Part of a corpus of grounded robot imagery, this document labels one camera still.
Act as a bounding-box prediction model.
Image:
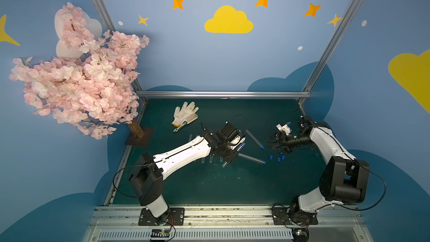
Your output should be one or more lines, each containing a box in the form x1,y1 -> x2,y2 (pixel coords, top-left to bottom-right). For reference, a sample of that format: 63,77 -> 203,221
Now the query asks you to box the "right small circuit board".
292,229 -> 310,242

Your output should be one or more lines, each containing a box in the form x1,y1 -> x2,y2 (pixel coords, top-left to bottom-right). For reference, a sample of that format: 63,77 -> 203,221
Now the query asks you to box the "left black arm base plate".
138,207 -> 185,227

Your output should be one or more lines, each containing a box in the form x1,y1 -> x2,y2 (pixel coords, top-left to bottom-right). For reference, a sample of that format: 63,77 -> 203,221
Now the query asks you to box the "black square tree base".
125,127 -> 154,147

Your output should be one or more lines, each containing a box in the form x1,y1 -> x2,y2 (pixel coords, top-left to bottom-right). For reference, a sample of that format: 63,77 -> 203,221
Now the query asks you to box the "aluminium frame post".
297,0 -> 364,107
78,0 -> 148,105

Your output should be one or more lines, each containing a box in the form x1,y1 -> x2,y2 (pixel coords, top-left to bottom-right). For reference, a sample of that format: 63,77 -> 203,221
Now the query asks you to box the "pink cherry blossom tree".
10,3 -> 150,140

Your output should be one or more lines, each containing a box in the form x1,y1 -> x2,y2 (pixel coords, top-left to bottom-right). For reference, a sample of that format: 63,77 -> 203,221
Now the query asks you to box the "aluminium frame back bar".
136,91 -> 311,99

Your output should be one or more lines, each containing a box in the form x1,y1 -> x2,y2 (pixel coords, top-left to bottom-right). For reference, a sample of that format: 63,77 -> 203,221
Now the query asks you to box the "white cotton work glove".
171,102 -> 199,127

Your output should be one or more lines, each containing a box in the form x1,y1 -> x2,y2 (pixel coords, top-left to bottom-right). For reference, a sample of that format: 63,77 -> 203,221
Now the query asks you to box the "aluminium mounting rail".
83,205 -> 373,242

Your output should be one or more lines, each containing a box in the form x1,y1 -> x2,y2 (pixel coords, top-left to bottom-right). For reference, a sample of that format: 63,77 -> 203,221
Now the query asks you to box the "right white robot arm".
272,115 -> 370,217

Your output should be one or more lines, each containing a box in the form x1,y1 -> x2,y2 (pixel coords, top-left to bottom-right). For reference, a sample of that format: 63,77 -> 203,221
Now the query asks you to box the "small circuit board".
292,229 -> 310,242
149,229 -> 173,242

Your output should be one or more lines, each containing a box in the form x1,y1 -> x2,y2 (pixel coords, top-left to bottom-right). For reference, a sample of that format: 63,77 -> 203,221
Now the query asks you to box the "test tube diagonal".
237,153 -> 266,165
221,142 -> 246,168

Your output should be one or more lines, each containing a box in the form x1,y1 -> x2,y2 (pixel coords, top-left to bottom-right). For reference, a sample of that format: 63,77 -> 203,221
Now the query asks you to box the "green handled small tool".
173,122 -> 188,133

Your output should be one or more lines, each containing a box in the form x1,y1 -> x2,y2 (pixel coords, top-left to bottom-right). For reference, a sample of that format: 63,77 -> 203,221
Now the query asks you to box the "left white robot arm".
128,133 -> 245,220

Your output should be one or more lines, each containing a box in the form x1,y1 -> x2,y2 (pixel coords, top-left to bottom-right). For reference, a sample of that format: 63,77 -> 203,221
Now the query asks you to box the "left small circuit board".
149,229 -> 173,242

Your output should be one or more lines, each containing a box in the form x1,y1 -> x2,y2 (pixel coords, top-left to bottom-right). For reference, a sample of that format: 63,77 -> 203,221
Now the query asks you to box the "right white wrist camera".
276,124 -> 292,136

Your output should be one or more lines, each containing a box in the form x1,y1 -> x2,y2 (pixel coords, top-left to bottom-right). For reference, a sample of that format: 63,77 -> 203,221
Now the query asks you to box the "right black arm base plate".
270,206 -> 319,227

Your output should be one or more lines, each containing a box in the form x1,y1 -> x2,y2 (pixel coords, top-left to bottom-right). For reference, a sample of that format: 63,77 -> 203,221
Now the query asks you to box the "aluminium frame left post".
78,0 -> 148,105

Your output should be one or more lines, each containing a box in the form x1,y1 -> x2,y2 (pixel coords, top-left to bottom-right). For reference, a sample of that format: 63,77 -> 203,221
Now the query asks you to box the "aluminium frame right post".
297,0 -> 364,107

